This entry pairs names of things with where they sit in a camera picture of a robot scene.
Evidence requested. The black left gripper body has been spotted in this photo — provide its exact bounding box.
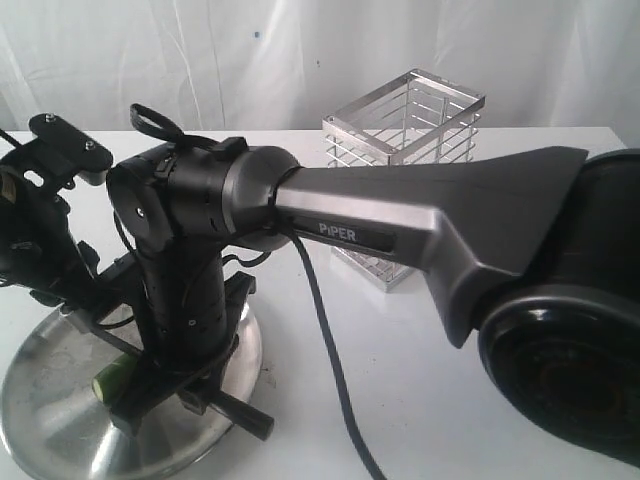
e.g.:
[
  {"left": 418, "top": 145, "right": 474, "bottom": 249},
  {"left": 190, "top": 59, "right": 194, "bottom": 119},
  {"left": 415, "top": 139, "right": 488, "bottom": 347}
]
[{"left": 1, "top": 149, "right": 78, "bottom": 305}]

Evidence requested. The round stainless steel plate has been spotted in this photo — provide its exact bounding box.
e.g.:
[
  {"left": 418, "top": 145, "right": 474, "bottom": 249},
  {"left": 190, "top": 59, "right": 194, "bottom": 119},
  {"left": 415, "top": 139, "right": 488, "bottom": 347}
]
[{"left": 1, "top": 311, "right": 232, "bottom": 479}]

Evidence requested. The black kitchen knife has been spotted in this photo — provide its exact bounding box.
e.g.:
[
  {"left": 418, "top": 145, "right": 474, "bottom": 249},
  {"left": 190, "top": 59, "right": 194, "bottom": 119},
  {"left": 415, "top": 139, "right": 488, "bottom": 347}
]
[{"left": 208, "top": 390, "right": 275, "bottom": 441}]

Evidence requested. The white backdrop curtain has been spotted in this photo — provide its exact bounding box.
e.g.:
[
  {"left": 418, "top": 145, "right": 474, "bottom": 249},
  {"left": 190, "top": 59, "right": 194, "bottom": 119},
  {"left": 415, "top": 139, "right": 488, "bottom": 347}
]
[{"left": 1, "top": 1, "right": 639, "bottom": 143}]

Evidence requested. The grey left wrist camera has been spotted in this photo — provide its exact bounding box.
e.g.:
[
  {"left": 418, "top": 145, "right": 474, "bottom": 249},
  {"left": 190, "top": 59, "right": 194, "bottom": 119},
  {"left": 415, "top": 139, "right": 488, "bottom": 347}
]
[{"left": 29, "top": 113, "right": 113, "bottom": 186}]

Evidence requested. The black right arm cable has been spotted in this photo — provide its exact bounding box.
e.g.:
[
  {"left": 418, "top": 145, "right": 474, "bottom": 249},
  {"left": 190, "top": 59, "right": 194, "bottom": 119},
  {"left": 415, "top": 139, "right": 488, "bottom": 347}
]
[{"left": 128, "top": 103, "right": 389, "bottom": 480}]

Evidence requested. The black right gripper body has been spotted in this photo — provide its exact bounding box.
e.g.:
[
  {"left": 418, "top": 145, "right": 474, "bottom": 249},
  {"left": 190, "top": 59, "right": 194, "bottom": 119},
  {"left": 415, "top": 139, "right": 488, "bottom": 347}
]
[{"left": 137, "top": 244, "right": 225, "bottom": 365}]

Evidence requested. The wire metal utensil holder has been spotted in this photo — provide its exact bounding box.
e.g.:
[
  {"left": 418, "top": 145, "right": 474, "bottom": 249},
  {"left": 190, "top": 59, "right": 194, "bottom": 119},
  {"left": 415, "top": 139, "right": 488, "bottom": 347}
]
[{"left": 322, "top": 68, "right": 486, "bottom": 295}]

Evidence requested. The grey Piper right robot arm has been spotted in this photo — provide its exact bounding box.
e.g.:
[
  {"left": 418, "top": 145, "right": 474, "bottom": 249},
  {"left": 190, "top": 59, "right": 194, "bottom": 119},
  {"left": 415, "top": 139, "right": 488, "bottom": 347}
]
[{"left": 107, "top": 137, "right": 639, "bottom": 466}]

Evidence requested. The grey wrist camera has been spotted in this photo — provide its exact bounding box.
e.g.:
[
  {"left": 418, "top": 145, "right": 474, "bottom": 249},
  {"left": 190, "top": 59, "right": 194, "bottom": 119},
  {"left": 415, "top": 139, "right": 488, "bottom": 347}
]
[
  {"left": 98, "top": 253, "right": 142, "bottom": 302},
  {"left": 29, "top": 113, "right": 113, "bottom": 186}
]

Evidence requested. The green cucumber piece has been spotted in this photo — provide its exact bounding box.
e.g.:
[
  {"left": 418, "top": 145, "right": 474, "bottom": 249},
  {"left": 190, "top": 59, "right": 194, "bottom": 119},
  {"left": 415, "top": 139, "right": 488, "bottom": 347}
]
[{"left": 91, "top": 354, "right": 137, "bottom": 405}]

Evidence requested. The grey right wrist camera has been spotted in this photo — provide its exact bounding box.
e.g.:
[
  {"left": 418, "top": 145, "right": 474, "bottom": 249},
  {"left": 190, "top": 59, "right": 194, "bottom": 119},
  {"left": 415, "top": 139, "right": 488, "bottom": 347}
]
[{"left": 98, "top": 253, "right": 142, "bottom": 302}]

